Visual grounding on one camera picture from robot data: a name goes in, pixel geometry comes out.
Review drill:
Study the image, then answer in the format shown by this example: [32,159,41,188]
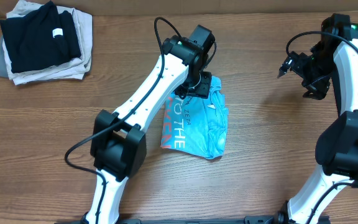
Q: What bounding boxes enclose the light blue printed t-shirt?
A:
[160,77,229,159]

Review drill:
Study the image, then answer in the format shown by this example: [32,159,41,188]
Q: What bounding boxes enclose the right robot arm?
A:
[272,14,358,223]

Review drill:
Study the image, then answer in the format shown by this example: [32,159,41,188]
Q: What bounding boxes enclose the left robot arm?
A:
[80,25,216,223]

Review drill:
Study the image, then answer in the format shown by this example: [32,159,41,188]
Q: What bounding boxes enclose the folded beige garment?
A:
[2,1,93,85]

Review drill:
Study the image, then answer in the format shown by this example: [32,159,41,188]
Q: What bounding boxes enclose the folded black shirt on stack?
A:
[0,1,81,73]

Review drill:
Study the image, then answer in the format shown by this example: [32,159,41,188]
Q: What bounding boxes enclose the folded grey garment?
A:
[0,37,9,78]

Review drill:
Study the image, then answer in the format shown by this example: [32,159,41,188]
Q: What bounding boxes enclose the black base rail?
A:
[54,214,332,224]

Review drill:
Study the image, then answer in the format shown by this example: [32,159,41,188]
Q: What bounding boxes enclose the cardboard wall panel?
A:
[0,0,358,19]

